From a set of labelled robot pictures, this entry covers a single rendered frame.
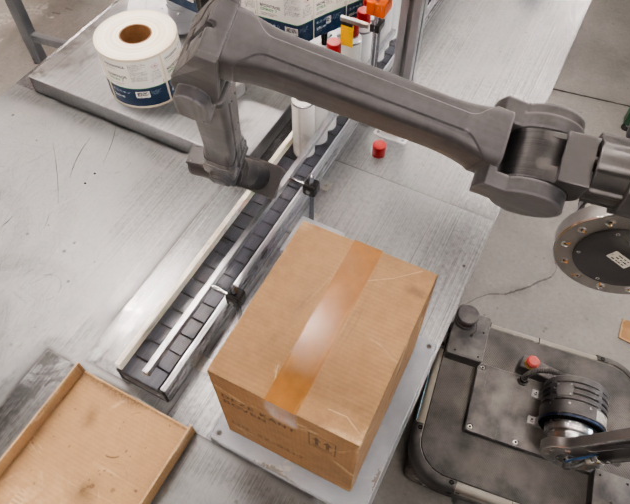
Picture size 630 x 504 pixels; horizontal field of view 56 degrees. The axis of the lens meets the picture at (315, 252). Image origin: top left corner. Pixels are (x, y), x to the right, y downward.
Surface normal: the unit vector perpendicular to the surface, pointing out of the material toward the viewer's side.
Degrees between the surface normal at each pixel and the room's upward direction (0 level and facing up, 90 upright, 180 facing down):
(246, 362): 0
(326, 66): 29
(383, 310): 0
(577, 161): 24
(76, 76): 0
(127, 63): 90
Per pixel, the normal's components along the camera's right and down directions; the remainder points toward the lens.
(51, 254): 0.00, -0.56
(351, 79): 0.14, -0.11
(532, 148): -0.39, -0.26
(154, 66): 0.57, 0.68
